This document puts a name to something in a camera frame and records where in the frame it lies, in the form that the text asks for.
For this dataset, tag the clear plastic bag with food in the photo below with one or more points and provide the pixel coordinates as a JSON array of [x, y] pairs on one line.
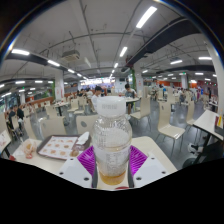
[[28, 149]]

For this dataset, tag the flat round red coaster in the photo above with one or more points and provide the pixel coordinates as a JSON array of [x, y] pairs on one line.
[[121, 188]]

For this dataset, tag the clear plastic bottle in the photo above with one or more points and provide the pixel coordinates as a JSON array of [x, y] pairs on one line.
[[111, 143]]

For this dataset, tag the white neighbouring table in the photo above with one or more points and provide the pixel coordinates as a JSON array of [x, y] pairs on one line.
[[4, 141], [208, 122]]

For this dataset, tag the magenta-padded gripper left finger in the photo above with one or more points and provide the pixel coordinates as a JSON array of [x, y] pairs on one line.
[[85, 160]]

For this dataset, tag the white crumpled napkin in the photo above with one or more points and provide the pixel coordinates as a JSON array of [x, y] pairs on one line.
[[82, 138]]

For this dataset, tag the person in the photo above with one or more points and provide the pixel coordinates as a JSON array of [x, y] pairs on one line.
[[96, 98], [129, 92], [15, 114]]

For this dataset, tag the dark food tray, printed liner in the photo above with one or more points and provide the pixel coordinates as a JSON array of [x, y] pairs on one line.
[[58, 146]]

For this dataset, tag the beige wooden chair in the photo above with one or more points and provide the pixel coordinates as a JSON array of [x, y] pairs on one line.
[[53, 127], [86, 124]]

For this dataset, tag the group of ceiling lights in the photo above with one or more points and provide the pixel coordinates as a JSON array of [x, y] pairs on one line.
[[146, 16]]

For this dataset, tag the ceiling air conditioner unit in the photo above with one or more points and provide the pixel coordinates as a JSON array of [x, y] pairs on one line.
[[70, 55]]

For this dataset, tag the group of beige chairs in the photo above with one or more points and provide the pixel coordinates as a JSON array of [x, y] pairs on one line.
[[166, 116]]

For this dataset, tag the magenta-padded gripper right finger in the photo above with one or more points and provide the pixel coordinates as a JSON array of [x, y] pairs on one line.
[[138, 160]]

